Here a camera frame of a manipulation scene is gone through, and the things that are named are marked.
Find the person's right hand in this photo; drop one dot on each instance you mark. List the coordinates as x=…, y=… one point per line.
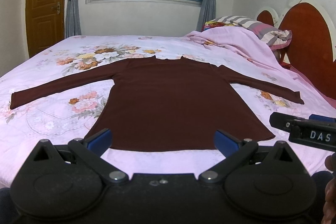
x=329, y=206

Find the colourful red pillow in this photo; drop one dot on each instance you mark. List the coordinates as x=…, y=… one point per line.
x=214, y=24

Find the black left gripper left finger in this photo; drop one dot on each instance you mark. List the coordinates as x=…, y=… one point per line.
x=89, y=151

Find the brown wooden door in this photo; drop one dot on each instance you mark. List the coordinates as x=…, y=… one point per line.
x=44, y=24

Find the pink blanket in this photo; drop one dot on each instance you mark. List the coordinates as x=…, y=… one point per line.
x=242, y=46

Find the striped pillow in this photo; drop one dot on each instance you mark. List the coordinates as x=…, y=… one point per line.
x=273, y=37

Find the dark maroon long-sleeve shirt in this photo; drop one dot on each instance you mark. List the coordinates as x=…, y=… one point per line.
x=160, y=105

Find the red wooden headboard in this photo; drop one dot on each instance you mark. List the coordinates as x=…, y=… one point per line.
x=312, y=48

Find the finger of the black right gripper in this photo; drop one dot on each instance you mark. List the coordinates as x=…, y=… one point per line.
x=306, y=132
x=322, y=118

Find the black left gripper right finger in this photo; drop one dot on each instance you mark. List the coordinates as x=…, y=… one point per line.
x=236, y=152

